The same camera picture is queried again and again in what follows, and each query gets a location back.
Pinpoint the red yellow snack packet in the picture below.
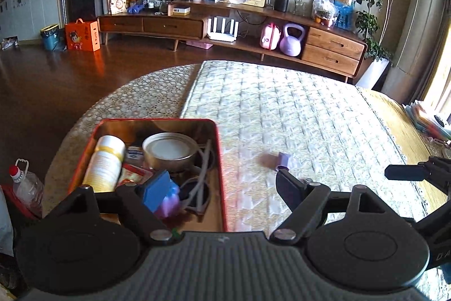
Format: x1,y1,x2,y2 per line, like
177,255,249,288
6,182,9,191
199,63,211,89
116,163,154,186

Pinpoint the gold lidded round tin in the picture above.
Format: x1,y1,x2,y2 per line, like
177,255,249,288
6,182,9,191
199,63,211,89
142,132,199,172

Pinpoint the small purple angular container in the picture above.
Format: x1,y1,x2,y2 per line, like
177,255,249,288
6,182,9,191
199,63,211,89
275,152,291,171

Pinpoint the gold floral lace tablecloth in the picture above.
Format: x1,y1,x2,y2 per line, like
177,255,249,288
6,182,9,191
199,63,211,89
42,64,200,215

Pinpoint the clear bag of snacks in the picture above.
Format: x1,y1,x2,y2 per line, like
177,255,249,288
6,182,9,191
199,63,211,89
312,0,339,27

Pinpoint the stack of colourful folders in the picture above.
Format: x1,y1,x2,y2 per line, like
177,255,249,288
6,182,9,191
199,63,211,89
403,100,450,142

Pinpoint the white wifi router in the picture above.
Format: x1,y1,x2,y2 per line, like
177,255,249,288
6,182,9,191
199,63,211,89
206,17,239,43

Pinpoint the quilted cream mattress pad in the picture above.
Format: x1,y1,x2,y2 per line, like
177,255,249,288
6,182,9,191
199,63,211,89
181,61,441,233

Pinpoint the pink toy case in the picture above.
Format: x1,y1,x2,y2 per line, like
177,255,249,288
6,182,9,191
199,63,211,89
259,23,281,50

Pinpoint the clear plastic water jug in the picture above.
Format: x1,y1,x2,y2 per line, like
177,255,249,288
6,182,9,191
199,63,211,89
9,158,44,218

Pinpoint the orange gift box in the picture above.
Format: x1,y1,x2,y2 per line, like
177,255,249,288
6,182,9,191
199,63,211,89
64,18,100,52

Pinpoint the red metal tin box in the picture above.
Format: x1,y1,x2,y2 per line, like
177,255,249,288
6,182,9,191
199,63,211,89
66,117,229,233

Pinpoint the clear eye drop bottle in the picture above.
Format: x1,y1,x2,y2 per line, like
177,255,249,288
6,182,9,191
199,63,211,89
124,145,145,166

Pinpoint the teal trash bin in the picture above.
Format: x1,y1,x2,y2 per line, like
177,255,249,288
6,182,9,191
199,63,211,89
41,24,66,51

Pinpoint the yellow white lotion bottle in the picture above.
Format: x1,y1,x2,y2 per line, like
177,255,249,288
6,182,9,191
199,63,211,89
83,135,126,192

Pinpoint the wooden TV console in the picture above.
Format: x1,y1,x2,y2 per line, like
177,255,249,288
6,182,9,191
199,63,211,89
98,1,367,80

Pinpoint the light blue plastic bag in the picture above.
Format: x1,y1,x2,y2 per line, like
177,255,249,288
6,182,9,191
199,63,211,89
0,188,14,257

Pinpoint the blue purple flower toy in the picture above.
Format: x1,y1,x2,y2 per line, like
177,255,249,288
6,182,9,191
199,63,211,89
154,180,180,219

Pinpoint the purple kettlebell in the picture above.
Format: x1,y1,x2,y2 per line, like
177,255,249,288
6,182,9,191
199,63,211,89
279,23,306,57

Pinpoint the blue plastic basket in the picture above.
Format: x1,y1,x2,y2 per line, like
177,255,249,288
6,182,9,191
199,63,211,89
333,0,354,31

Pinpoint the white standing air conditioner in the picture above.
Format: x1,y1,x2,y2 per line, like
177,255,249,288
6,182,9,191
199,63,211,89
382,0,450,104

